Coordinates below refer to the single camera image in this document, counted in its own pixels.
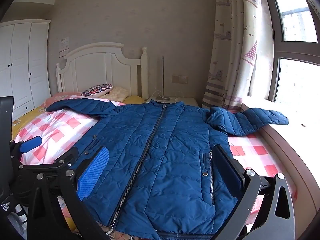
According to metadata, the window sill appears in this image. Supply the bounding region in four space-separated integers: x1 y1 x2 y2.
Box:
240 99 320 230

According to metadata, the white nightstand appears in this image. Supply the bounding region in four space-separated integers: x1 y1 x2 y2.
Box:
145 96 199 108

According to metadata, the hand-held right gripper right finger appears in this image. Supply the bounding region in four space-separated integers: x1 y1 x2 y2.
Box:
211 144 296 240

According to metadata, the white pole lamp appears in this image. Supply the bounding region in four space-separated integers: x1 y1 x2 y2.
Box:
149 55 171 103

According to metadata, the patterned round pillow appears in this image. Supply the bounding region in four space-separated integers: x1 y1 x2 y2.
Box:
80 84 113 98

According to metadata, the sailboat print curtain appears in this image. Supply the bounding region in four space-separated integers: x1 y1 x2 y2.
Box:
202 0 275 111

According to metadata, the blue quilted jacket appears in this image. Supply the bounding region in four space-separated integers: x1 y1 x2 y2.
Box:
46 98 290 240

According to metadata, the white wardrobe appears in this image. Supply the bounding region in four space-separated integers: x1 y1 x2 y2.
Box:
0 19 52 120

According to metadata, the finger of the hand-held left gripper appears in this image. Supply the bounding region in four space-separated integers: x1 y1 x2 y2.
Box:
9 135 42 165
15 147 79 174

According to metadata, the yellow pillow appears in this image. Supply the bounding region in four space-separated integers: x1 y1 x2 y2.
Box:
124 95 147 104

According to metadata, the window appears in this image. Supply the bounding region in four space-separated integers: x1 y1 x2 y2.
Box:
260 0 320 105

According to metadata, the pink checked blanket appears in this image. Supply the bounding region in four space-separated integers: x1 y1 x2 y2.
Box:
12 94 298 240

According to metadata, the white bed headboard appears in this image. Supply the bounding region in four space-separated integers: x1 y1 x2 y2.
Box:
55 42 148 98

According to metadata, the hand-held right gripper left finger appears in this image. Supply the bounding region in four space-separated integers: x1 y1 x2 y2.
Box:
26 146 110 240

